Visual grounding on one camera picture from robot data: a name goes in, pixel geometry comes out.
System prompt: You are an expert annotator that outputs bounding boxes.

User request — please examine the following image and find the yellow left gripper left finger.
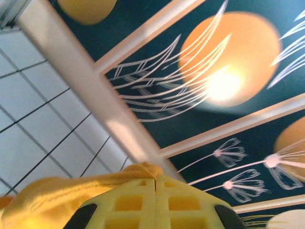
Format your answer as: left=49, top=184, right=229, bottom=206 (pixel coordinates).
left=63, top=177, right=157, bottom=229

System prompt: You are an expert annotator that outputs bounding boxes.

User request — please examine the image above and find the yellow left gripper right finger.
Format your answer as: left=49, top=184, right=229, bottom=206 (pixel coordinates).
left=156, top=173, right=249, bottom=229

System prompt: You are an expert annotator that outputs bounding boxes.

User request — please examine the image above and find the orange t-shirt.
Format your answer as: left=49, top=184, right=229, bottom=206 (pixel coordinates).
left=0, top=161, right=165, bottom=229

